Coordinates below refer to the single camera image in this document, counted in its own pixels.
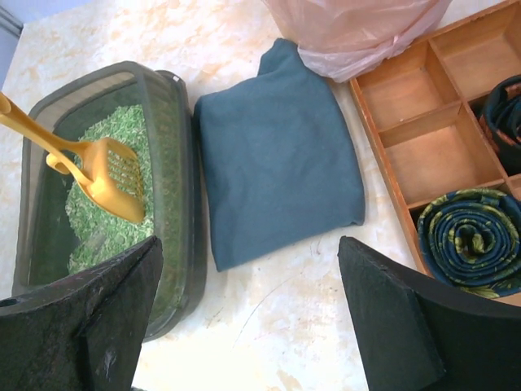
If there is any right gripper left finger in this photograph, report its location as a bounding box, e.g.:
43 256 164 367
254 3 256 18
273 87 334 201
1 236 163 390

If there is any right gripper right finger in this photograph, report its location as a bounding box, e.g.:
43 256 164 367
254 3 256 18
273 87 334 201
338 236 520 390

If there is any dark grey litter box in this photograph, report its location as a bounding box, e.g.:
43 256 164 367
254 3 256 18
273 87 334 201
11 61 206 340

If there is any yellow litter scoop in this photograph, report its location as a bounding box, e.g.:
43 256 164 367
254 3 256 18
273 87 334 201
1 94 146 223

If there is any blue folded cloth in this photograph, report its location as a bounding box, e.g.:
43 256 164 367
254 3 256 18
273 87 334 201
194 38 366 271

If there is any orange compartment tray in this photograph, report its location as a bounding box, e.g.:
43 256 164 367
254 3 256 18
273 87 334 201
350 1 520 273

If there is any bin with pink bag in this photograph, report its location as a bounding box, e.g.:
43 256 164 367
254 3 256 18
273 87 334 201
265 0 450 82

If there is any black coiled cable middle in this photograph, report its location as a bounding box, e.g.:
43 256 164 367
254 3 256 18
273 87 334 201
476 74 521 178

